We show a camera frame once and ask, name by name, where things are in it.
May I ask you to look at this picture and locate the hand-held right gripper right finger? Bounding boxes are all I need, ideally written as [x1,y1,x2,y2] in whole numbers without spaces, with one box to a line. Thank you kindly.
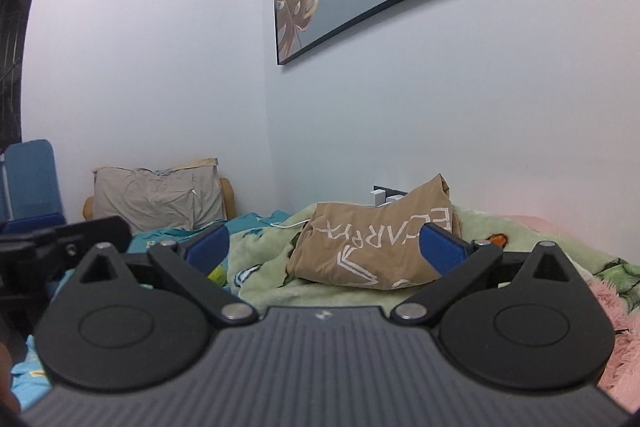
[391,223,586,326]

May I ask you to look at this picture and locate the teal printed bed sheet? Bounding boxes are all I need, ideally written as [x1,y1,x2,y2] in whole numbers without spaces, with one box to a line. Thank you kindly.
[10,209,296,414]

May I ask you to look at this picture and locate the white charger plug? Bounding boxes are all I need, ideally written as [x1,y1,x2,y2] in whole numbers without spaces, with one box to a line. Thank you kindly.
[369,186,410,208]

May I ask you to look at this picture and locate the beige pillow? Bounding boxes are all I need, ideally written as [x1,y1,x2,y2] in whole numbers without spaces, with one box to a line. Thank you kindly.
[165,157,221,170]

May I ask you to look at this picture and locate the grey pillow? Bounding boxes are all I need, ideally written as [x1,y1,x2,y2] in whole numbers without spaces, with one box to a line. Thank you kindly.
[92,166,226,233]

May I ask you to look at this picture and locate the dark barred window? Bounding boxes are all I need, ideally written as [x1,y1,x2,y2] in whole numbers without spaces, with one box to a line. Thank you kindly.
[0,0,52,148]

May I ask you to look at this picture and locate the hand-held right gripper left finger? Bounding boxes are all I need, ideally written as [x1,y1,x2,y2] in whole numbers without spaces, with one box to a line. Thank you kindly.
[80,223,259,327]

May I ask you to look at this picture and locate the tan printed t-shirt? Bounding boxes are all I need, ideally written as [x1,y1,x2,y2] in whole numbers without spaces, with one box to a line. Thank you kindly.
[286,173,463,291]

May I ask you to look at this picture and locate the tall blue covered chair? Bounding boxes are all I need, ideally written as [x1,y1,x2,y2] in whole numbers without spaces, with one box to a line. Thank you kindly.
[0,139,68,237]

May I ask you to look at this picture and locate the green fleece blanket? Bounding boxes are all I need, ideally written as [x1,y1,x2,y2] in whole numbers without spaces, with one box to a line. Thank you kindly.
[207,202,640,314]

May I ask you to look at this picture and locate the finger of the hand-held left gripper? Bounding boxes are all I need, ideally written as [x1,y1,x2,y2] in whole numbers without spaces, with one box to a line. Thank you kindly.
[55,216,133,259]

